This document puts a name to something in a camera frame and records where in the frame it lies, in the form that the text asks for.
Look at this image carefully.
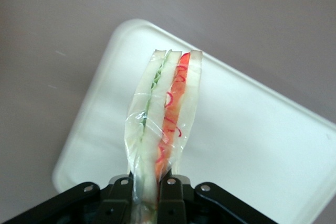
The cream plastic tray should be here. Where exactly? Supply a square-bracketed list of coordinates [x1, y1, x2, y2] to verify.
[51, 18, 336, 224]

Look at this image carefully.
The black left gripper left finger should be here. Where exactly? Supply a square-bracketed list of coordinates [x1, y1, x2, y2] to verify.
[0, 174, 135, 224]

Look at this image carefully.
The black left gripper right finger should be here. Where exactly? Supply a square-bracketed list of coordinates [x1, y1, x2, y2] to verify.
[157, 174, 268, 224]

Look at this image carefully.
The plastic-wrapped sandwich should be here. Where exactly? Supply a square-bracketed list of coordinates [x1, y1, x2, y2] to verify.
[124, 49, 204, 224]

